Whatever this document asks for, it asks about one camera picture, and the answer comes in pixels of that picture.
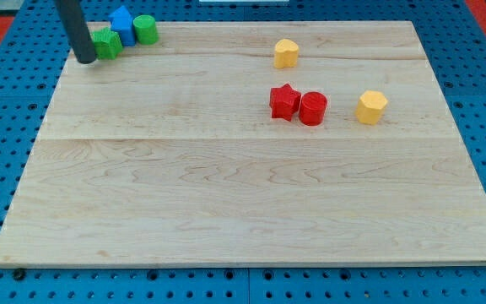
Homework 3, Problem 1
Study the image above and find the blue triangle block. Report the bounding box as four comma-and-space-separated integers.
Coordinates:
108, 5, 136, 46

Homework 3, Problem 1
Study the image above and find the light wooden board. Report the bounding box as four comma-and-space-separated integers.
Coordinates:
0, 21, 486, 269

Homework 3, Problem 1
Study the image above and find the red star block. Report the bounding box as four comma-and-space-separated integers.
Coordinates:
269, 84, 301, 122

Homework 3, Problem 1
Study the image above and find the red cylinder block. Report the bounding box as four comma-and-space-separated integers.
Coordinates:
299, 91, 327, 126

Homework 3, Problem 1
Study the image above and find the yellow heart block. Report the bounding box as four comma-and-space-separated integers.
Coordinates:
273, 39, 300, 69

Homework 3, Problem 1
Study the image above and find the yellow hexagon block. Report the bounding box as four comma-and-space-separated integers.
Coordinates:
354, 90, 388, 125

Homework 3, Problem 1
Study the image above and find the green cylinder block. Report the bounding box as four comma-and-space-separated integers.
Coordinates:
132, 15, 159, 45

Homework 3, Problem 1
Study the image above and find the green star block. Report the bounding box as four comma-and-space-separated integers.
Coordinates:
92, 27, 123, 60

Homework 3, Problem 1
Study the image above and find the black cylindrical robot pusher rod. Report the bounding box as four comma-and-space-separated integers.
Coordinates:
54, 0, 96, 64

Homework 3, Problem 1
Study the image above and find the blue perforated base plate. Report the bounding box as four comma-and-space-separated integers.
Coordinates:
0, 1, 486, 303

